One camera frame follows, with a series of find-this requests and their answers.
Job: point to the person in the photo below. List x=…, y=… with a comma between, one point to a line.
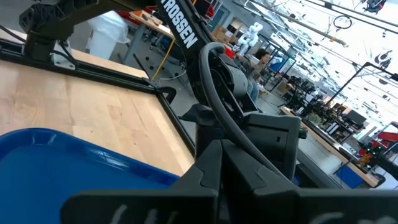
x=259, y=67

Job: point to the blue plastic tray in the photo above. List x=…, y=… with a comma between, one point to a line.
x=46, y=180

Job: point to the red machine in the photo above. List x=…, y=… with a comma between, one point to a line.
x=388, y=137

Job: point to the black aluminium table frame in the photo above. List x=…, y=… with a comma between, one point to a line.
x=93, y=73

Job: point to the white humanoid robot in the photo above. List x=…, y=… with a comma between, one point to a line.
x=250, y=37

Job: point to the blue bin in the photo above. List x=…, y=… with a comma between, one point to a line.
x=349, y=177

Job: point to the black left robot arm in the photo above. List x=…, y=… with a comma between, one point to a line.
x=183, y=28

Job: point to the brown cardboard box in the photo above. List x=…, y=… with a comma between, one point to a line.
x=224, y=34

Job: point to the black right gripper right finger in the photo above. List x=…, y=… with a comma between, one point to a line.
x=280, y=205

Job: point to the long wooden workbench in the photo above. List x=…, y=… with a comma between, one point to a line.
x=329, y=146

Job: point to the blue screen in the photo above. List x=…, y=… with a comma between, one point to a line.
x=278, y=64

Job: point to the black robot station frame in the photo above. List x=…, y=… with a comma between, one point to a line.
x=357, y=72

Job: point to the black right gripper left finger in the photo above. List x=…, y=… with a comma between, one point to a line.
x=149, y=205

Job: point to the grey ceiling pipe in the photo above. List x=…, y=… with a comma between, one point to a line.
x=304, y=25

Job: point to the wooden workbench grey legs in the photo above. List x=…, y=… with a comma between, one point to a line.
x=149, y=21

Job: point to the white plastic-covered bin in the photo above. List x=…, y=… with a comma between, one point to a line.
x=105, y=34

